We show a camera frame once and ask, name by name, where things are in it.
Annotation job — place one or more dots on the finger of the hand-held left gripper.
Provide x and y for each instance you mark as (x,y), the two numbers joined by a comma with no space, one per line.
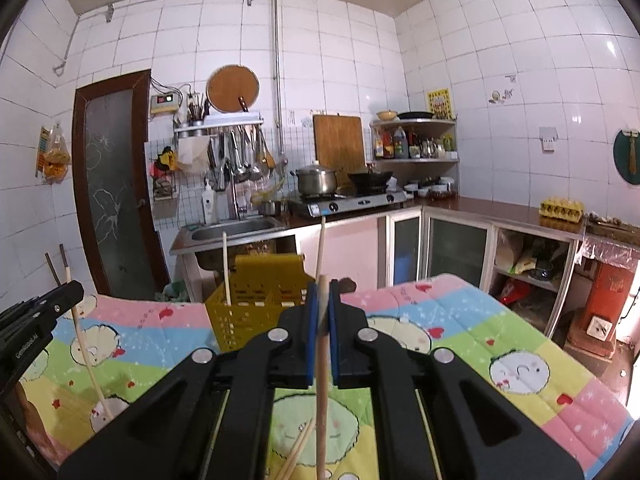
(55,300)

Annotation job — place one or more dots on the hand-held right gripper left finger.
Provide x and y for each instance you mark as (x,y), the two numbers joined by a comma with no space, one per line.
(311,340)

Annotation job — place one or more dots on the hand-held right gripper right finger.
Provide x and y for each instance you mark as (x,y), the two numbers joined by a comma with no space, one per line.
(336,340)

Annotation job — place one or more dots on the light wooden chopstick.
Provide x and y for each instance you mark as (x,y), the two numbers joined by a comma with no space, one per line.
(92,365)
(303,452)
(295,447)
(320,250)
(322,410)
(226,270)

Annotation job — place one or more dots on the yellow slotted utensil basket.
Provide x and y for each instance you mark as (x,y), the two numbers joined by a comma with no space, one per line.
(260,285)

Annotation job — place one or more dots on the row of hanging metal utensils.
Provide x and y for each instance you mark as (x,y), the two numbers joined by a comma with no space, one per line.
(245,152)

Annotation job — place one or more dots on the dark wooden stick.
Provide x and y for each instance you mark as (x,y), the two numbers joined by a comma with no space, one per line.
(65,260)
(51,267)

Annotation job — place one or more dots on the printed cartoon blanket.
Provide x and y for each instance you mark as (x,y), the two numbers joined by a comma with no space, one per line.
(450,360)

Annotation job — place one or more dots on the brown frosted glass door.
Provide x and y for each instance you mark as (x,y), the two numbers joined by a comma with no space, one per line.
(115,200)

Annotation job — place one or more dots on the green plastic bag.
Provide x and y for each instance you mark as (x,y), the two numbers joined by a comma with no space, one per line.
(175,290)

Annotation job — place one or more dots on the steel sink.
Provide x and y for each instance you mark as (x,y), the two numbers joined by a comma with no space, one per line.
(232,230)

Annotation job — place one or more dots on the steel gas stove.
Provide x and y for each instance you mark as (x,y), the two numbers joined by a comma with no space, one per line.
(350,202)

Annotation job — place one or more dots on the small steel pot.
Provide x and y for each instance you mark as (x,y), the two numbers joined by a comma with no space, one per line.
(272,206)

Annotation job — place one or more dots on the hanging bag with orange contents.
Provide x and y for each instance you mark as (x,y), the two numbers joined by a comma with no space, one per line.
(56,155)

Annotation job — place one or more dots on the kitchen counter cabinet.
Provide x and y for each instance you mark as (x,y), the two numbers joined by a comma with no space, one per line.
(450,245)

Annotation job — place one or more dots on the steel pot with lid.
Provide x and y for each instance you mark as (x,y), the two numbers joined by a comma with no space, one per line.
(315,177)

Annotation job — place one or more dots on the black wok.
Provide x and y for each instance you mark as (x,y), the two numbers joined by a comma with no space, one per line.
(370,178)

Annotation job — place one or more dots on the white soap bottle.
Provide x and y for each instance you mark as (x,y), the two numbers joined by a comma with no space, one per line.
(209,202)

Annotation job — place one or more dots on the steel faucet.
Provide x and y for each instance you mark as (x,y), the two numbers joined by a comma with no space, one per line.
(232,185)

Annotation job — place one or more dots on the group of small bowls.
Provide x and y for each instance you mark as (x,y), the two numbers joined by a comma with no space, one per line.
(432,189)

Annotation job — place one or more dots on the metal corner shelf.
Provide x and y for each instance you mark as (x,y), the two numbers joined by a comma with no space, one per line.
(415,161)

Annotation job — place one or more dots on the wooden cutting board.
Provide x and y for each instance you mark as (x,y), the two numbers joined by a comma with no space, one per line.
(339,142)

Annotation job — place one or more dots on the white hanging plastic bag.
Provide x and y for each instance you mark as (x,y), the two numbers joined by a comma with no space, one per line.
(192,152)

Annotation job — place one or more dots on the row of condiment bottles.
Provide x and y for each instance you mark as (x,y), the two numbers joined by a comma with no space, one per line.
(400,142)

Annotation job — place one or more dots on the controller box with red display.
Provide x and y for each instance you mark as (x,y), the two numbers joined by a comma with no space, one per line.
(165,102)

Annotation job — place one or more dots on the beige bowl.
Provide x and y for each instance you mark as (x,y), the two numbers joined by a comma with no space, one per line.
(386,115)

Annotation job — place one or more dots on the utensil holder cups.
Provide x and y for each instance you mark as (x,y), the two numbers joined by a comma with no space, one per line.
(196,112)

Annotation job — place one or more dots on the black frying pan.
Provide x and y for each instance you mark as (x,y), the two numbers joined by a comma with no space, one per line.
(415,115)

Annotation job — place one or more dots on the yellow egg carton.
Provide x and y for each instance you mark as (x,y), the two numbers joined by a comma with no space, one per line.
(562,207)

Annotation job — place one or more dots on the round bamboo lid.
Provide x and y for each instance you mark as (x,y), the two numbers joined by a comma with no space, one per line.
(232,87)

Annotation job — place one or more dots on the red box stove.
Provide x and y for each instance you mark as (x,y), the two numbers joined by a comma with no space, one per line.
(602,305)

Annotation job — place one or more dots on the plastic covered side table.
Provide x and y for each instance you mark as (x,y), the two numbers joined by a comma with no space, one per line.
(612,240)

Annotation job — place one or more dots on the metal wall rack shelf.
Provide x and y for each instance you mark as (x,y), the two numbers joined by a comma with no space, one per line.
(218,124)

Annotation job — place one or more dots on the yellow wall poster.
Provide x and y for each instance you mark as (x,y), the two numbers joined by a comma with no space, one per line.
(439,104)

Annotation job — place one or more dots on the metal wall pipe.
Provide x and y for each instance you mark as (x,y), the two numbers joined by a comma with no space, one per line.
(275,60)

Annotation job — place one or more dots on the wall hook stickers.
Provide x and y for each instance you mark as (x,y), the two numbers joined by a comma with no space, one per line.
(500,96)

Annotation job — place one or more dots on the green round wall board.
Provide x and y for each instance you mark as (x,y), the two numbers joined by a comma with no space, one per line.
(625,155)

